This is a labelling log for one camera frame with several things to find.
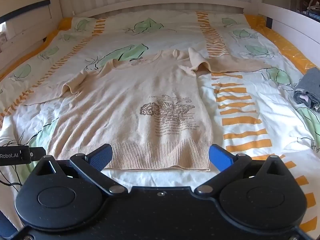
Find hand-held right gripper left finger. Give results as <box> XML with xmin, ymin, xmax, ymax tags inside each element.
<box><xmin>32</xmin><ymin>144</ymin><xmax>127</xmax><ymax>197</ymax></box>

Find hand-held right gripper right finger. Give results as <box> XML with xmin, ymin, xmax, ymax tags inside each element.
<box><xmin>194</xmin><ymin>144</ymin><xmax>288</xmax><ymax>196</ymax></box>

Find beige butterfly print sweater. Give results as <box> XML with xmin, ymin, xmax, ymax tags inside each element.
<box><xmin>24</xmin><ymin>47</ymin><xmax>272</xmax><ymax>173</ymax></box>

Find folded grey clothes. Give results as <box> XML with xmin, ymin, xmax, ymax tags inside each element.
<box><xmin>293</xmin><ymin>67</ymin><xmax>320</xmax><ymax>111</ymax></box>

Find leaf print white blanket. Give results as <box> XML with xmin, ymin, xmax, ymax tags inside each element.
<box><xmin>0</xmin><ymin>10</ymin><xmax>320</xmax><ymax>232</ymax></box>

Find yellow bed sheet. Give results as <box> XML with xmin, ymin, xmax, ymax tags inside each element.
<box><xmin>0</xmin><ymin>14</ymin><xmax>320</xmax><ymax>82</ymax></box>

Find white wooden bed frame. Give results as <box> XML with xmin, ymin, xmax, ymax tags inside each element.
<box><xmin>0</xmin><ymin>0</ymin><xmax>320</xmax><ymax>77</ymax></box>

